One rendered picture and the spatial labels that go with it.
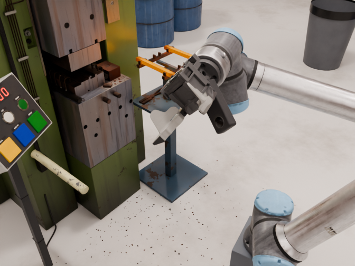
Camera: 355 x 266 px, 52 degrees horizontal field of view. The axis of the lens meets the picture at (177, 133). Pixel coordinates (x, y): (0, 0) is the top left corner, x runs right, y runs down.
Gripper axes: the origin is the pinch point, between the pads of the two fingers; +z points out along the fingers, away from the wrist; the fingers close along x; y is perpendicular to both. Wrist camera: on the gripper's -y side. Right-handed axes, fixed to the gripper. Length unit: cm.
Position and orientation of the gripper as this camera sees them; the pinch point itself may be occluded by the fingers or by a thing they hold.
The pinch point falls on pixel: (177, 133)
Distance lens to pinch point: 68.8
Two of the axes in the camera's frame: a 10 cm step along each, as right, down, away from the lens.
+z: -3.9, 6.1, -6.9
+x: 6.0, -4.0, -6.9
